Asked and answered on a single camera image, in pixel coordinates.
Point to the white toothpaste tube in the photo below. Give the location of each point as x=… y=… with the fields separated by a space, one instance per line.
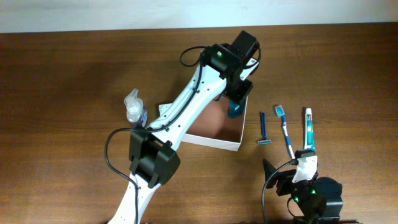
x=309 y=135

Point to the blue white toothbrush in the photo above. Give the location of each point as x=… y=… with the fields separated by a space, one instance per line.
x=280 y=113

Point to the green white soap box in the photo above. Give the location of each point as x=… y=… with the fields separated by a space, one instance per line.
x=164 y=110

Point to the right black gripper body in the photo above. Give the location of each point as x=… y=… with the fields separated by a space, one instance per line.
x=288 y=186

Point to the blue disposable razor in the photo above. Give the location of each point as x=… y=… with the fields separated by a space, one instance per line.
x=264 y=140

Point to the teal mouthwash bottle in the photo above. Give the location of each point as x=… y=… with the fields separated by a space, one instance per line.
x=234 y=110

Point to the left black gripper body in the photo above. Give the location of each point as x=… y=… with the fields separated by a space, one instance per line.
x=240 y=91

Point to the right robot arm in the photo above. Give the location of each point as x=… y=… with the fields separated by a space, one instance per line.
x=319 y=198

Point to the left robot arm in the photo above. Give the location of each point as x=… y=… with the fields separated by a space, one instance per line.
x=221 y=70

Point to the white open cardboard box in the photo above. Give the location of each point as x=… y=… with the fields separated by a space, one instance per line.
x=214 y=128

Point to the clear purple spray bottle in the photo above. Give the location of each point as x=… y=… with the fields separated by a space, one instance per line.
x=136 y=112

